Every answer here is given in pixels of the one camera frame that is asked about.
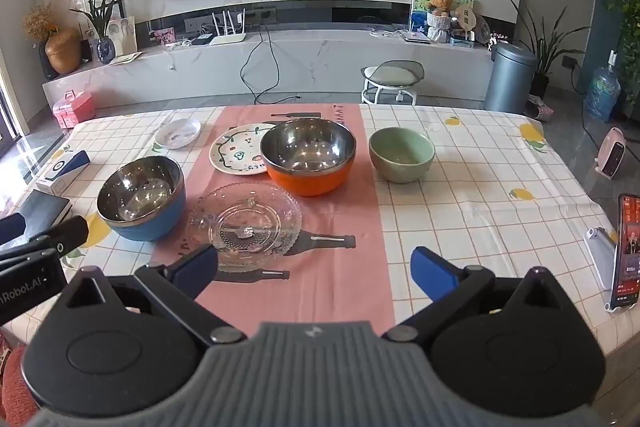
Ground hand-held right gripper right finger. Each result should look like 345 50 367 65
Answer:
382 246 581 345

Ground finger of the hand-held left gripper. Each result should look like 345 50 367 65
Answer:
0 213 27 247
27 215 90 264

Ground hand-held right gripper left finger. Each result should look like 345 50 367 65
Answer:
50 244 248 348

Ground blue steel bowl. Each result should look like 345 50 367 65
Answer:
96 155 186 242

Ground clear glass plate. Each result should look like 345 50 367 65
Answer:
185 182 303 273

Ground green ceramic bowl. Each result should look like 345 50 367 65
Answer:
369 127 436 184

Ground painted white plate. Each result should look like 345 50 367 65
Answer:
208 123 278 176

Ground small white sticker plate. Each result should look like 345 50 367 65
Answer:
154 117 202 150

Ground orange steel bowl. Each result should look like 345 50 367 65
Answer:
260 118 357 198

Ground dark grey notebook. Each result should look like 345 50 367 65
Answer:
10 189 73 240

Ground blue and white box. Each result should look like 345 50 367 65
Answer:
35 149 91 196

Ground pink bottle print table runner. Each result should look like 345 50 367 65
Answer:
150 103 398 338

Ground checked lemon tablecloth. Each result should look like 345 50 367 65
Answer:
0 103 628 383

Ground pink storage box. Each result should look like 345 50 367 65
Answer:
52 90 97 129

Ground white phone stand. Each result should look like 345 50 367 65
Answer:
584 227 621 298

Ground brown round vase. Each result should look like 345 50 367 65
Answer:
44 27 82 75

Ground blue patterned vase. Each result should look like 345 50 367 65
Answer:
96 37 117 65

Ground smartphone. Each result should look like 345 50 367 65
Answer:
610 193 640 310

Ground white stool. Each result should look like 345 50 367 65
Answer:
360 60 426 106

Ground grey trash bin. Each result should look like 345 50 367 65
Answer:
484 42 538 115

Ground dried flower bunch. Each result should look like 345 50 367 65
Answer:
22 3 58 42

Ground white art print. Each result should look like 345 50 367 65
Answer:
107 16 138 55

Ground pink heater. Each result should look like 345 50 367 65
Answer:
595 127 626 180

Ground green leafy plant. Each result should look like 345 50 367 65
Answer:
70 0 126 40

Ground white router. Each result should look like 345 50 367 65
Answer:
209 9 248 46

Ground blue water bottle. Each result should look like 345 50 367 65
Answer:
584 66 622 122

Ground potted floor plant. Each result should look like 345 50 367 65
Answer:
510 0 591 100

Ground round paper fan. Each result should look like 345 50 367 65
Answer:
452 4 476 42

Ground colourful painting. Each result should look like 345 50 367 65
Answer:
409 0 475 42

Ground brown teddy bear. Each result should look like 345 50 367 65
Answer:
426 0 455 44

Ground black cable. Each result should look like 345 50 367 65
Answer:
240 24 301 105

